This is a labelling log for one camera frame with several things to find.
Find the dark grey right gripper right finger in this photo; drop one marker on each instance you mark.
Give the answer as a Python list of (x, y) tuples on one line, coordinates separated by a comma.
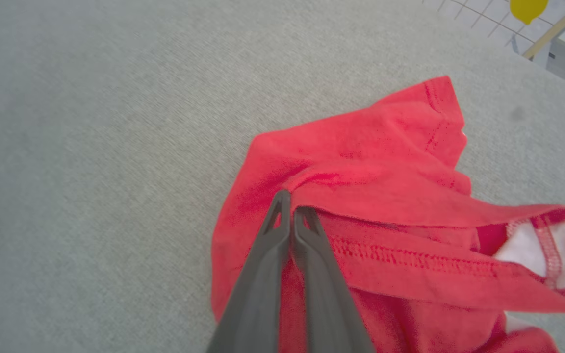
[(329, 304)]

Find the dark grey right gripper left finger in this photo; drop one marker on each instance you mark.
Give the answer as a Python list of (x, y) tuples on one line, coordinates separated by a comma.
[(255, 299)]

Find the grey fabric sofa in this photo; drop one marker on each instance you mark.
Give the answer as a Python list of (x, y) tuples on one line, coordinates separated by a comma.
[(115, 147)]

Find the beige wooden bar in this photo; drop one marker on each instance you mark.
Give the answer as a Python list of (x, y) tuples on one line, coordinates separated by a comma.
[(557, 28)]

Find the yellow round object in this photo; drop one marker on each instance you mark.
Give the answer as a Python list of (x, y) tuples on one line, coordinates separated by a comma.
[(526, 9)]

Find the red garment with white patches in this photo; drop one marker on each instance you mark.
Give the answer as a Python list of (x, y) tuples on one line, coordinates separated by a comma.
[(390, 196)]

